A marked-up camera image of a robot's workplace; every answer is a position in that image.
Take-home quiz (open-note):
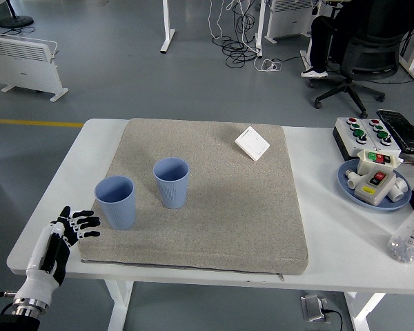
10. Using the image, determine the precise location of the white green-red button switch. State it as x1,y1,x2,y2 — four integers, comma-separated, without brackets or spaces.
357,148,402,177

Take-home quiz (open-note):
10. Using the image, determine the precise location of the white push-button control box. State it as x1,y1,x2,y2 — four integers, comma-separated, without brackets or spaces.
332,117,379,161
364,118,402,157

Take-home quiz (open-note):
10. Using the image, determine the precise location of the white desk leg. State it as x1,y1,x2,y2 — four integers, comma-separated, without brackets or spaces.
253,0,267,58
159,0,176,54

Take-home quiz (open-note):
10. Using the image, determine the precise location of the black floor cable bundle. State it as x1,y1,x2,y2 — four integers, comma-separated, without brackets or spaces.
212,0,311,68

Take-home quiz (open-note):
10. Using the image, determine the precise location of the white pipe fitting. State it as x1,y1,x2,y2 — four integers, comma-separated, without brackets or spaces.
386,177,411,203
344,168,364,190

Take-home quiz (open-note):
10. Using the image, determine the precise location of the white table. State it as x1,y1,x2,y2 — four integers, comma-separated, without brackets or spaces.
6,118,414,331

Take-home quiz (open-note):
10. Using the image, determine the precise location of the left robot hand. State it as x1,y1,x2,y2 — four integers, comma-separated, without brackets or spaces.
14,205,101,308

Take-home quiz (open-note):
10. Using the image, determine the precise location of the white wall switch panel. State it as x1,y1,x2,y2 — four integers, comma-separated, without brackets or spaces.
234,126,271,162

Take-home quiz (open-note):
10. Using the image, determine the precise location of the grey-brown cushion mat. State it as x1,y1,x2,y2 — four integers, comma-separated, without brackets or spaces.
78,117,310,282

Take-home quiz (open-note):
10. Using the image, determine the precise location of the black pedal cable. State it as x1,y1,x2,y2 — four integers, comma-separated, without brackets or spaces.
322,308,344,331

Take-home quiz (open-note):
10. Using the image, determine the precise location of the black office chair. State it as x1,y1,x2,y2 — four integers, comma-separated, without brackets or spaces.
308,29,414,119

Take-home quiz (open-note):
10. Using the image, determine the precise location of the black fan stand base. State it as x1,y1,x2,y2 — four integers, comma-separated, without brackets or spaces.
0,0,35,29

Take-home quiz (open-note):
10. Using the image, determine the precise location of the white floor cable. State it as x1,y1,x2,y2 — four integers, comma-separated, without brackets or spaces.
206,0,235,41

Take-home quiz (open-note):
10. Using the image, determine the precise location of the grey foot pedal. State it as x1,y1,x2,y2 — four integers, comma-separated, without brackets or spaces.
299,292,332,324

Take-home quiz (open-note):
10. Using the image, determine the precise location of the clear red-capped bottle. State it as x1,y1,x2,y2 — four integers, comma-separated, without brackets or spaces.
386,200,414,265

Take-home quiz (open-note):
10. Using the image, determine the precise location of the beige red-button switch box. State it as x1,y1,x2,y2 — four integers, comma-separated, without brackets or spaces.
353,165,397,208

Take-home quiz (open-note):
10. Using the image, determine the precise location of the blue plate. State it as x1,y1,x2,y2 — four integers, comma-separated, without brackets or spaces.
337,159,413,212

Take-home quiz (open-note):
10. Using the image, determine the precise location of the blue ribbed cup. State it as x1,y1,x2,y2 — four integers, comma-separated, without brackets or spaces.
94,175,137,231
152,157,190,210

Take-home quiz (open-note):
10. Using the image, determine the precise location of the white panel heater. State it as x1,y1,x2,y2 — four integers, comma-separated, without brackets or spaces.
0,32,69,102
264,0,315,44

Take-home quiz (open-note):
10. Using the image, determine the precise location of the person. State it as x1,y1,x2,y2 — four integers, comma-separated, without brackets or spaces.
299,0,414,79

